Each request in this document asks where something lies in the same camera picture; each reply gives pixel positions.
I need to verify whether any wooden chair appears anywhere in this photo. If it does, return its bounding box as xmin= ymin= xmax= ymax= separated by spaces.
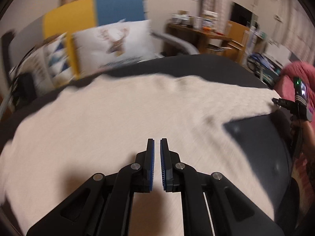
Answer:
xmin=222 ymin=21 xmax=250 ymax=64

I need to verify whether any grey yellow blue armchair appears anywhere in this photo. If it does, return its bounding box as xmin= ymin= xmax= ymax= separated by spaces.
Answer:
xmin=0 ymin=0 xmax=200 ymax=109

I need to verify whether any white deer print pillow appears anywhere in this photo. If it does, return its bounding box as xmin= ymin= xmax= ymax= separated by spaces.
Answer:
xmin=72 ymin=20 xmax=156 ymax=75

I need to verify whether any cream knitted sweater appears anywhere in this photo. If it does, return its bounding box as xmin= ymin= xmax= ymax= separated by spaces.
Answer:
xmin=1 ymin=75 xmax=276 ymax=234

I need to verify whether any black handbag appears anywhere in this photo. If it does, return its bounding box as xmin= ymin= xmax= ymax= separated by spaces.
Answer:
xmin=12 ymin=73 xmax=37 ymax=110

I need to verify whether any pink blanket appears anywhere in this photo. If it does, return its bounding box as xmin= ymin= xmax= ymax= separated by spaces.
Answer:
xmin=273 ymin=61 xmax=315 ymax=109

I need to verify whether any wooden side table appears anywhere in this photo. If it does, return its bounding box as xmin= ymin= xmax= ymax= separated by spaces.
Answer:
xmin=166 ymin=23 xmax=242 ymax=61

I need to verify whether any patterned beige curtain right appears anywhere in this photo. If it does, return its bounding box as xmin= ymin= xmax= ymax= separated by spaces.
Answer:
xmin=199 ymin=0 xmax=230 ymax=25

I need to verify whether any person right hand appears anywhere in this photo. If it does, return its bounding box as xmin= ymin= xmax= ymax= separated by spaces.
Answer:
xmin=291 ymin=119 xmax=314 ymax=149

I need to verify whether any geometric triangle print pillow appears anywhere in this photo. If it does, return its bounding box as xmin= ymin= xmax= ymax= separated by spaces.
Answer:
xmin=17 ymin=33 xmax=74 ymax=96

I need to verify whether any black television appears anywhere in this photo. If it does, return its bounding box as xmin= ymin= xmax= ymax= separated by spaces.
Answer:
xmin=230 ymin=2 xmax=253 ymax=27

